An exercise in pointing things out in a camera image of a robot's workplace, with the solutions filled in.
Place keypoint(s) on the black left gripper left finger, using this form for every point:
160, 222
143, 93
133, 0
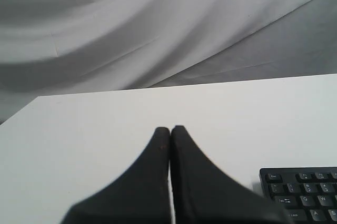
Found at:
139, 195

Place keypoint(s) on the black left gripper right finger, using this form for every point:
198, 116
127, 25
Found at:
202, 193

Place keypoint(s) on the black acer keyboard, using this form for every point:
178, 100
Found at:
308, 193

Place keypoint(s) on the white backdrop cloth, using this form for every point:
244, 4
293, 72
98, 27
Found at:
54, 47

